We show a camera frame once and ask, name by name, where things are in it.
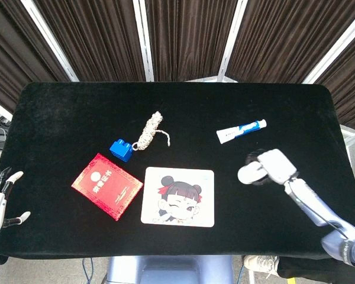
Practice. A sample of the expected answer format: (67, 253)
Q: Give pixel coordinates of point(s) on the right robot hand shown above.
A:
(278, 167)

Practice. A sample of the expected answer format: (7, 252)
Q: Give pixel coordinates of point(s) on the black round object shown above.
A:
(252, 157)

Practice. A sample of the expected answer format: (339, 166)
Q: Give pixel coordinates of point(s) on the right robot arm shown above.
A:
(319, 207)

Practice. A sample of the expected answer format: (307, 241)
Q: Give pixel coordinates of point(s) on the cartoon girl mouse pad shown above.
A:
(177, 180)

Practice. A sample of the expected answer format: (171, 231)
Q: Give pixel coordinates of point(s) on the white blue toothpaste tube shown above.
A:
(239, 130)

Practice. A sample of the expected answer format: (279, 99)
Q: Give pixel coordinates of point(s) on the beige shoe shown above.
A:
(260, 264)

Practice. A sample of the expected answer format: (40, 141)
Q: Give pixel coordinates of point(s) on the brown curtain panel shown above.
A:
(189, 35)
(12, 47)
(349, 88)
(284, 38)
(91, 35)

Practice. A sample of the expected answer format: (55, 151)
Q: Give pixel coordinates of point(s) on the red certificate book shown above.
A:
(106, 186)

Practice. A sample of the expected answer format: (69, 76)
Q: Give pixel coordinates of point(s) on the black velvet table cloth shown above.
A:
(77, 118)

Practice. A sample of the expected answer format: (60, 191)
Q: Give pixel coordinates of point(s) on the blue building block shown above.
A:
(119, 149)

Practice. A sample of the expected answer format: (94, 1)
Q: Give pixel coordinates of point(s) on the blue-grey robot torso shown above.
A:
(171, 270)

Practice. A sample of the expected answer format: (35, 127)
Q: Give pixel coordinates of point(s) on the white frame post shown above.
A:
(51, 41)
(334, 50)
(144, 38)
(229, 44)

